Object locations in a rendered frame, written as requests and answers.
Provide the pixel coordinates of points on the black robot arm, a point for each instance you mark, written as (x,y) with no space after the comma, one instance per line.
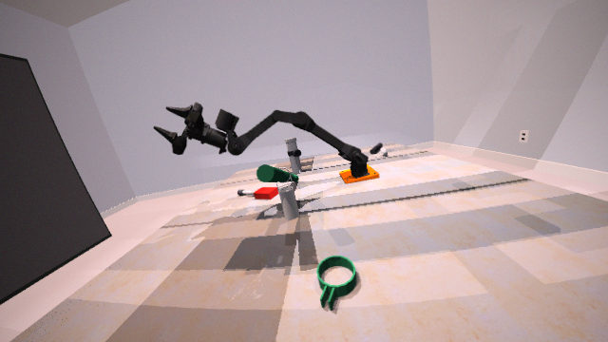
(227,122)

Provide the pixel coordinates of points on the green ring clamp with two tabs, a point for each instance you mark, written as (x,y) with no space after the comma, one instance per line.
(335,290)

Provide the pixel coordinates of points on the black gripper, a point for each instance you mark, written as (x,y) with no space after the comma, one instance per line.
(179,142)

